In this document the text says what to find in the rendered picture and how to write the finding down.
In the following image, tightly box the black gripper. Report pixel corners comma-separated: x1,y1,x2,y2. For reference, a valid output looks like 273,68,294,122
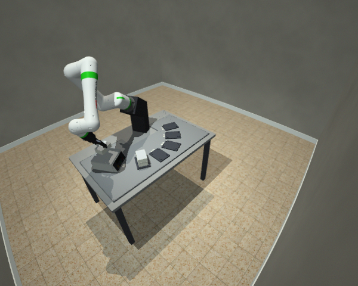
88,134,109,150

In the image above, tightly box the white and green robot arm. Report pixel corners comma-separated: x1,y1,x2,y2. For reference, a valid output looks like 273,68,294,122
64,57,135,141

